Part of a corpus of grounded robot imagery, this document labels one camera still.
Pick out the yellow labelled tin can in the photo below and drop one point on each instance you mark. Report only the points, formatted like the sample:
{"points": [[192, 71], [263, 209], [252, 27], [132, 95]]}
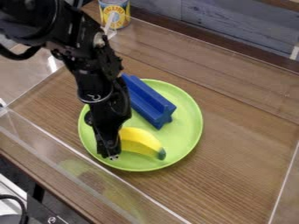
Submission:
{"points": [[116, 9]]}

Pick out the green round plate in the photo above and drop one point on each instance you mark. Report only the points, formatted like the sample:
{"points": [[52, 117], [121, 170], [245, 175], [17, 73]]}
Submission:
{"points": [[179, 135]]}

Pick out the clear acrylic enclosure wall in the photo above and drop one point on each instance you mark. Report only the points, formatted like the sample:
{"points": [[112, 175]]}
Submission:
{"points": [[229, 182]]}

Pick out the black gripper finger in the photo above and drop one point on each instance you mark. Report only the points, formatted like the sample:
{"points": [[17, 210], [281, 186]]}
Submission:
{"points": [[106, 142]]}

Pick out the blue star-shaped block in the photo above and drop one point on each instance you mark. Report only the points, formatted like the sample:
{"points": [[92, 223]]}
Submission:
{"points": [[146, 102]]}

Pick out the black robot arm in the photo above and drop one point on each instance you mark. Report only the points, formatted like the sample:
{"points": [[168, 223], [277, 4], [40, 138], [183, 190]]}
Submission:
{"points": [[26, 21]]}

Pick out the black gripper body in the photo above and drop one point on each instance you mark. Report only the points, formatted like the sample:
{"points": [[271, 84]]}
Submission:
{"points": [[80, 45]]}

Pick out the yellow toy banana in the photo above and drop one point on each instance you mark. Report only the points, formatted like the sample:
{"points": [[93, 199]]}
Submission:
{"points": [[140, 142]]}

